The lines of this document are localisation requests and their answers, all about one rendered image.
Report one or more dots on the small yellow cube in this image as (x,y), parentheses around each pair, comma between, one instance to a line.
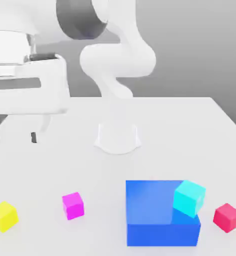
(3,217)

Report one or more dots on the small magenta cube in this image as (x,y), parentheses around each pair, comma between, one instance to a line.
(73,206)

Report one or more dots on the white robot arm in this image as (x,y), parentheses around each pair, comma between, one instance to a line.
(117,60)

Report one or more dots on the large blue box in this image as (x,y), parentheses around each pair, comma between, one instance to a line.
(149,210)

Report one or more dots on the small cyan cube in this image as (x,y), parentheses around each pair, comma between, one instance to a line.
(189,198)

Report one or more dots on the small red cube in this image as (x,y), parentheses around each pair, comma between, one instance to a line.
(227,218)

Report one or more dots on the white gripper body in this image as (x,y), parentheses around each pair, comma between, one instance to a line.
(51,96)

